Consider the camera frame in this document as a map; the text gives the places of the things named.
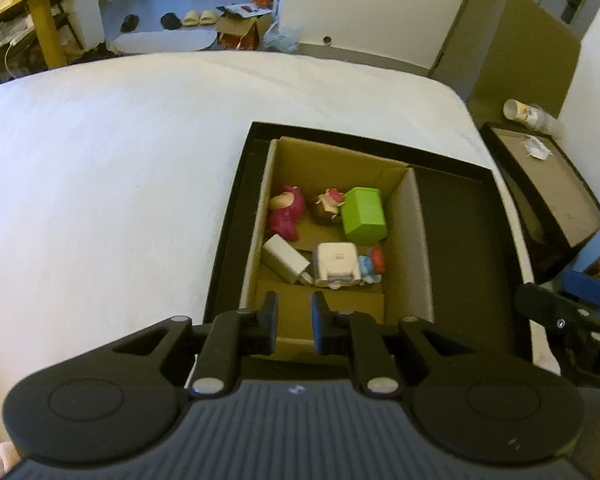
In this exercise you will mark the brown-haired doll figure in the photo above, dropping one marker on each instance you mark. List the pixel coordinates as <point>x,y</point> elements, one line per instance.
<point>329,205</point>

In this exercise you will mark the black chair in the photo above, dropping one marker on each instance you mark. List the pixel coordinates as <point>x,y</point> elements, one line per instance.
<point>0,60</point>

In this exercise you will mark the white face mask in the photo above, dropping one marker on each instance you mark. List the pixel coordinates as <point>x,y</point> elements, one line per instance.
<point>537,147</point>

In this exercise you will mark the large cardboard sheet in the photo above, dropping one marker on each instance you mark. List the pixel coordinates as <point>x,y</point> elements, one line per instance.
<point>525,60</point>

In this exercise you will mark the black tray with brown inside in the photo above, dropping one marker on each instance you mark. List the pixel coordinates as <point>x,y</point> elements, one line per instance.
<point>555,200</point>

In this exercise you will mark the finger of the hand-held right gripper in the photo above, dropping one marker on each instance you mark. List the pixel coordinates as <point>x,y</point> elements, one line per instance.
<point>550,312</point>
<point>597,290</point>

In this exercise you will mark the open cardboard box with papers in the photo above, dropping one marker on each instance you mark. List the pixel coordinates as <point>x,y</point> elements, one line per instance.
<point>240,30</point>

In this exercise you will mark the round table with yellow leg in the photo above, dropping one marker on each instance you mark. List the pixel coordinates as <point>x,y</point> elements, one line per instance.
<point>47,30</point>

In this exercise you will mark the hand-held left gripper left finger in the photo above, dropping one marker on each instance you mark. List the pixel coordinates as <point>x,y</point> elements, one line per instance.
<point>269,325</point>

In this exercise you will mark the grey door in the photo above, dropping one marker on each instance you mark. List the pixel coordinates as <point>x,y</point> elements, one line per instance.
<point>480,10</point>

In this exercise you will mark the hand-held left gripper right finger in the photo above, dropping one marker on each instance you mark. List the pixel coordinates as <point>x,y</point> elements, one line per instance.
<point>316,330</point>

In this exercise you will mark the black shallow tray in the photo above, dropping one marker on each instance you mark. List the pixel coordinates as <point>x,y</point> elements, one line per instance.
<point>470,260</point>

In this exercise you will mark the clear plastic bag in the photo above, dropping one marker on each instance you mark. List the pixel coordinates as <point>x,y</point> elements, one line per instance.
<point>282,37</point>

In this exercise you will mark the white lilac cube toy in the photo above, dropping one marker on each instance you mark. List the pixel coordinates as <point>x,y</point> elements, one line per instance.
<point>336,262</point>

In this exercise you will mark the black slipper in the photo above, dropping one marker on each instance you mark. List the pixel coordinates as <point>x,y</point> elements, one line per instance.
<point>129,23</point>
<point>171,21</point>

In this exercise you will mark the white charger plug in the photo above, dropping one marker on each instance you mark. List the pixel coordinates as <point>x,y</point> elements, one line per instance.
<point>285,257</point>

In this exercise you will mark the stack of paper cups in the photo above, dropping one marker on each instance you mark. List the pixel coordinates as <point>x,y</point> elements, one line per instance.
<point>530,115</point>

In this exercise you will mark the green cube box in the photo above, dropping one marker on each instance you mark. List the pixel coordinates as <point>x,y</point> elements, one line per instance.
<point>364,215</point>

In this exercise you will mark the brown cardboard box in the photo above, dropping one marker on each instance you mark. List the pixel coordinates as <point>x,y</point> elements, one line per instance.
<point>410,260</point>

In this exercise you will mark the blue and red figure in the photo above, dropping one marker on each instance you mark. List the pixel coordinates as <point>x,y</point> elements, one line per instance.
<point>372,262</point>

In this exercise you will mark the pink bear toy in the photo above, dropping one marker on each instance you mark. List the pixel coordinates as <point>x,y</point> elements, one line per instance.
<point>286,215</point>

